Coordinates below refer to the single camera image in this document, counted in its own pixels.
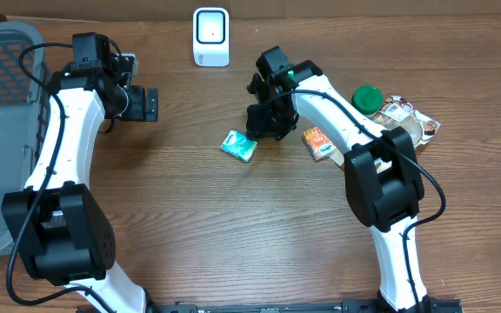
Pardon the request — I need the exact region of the green tissue packet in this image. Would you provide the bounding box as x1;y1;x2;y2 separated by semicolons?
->
220;130;257;163

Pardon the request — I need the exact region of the orange tissue packet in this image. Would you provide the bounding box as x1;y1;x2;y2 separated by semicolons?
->
302;126;336;161

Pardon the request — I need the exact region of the green lid jar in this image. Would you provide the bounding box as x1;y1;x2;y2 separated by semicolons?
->
351;85;383;117

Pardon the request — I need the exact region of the beige pouch bag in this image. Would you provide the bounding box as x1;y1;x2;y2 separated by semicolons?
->
350;96;440;149

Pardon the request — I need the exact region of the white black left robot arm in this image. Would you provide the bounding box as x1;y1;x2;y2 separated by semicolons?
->
1;32;158;312

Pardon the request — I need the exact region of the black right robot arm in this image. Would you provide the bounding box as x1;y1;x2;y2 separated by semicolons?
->
246;46;428;312

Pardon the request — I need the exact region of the white barcode scanner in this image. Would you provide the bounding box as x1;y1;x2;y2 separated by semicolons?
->
192;7;230;68

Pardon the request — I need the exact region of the grey plastic basket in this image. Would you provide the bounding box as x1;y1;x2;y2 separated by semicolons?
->
0;22;50;256

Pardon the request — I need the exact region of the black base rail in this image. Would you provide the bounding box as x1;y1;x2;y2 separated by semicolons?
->
153;296;464;313

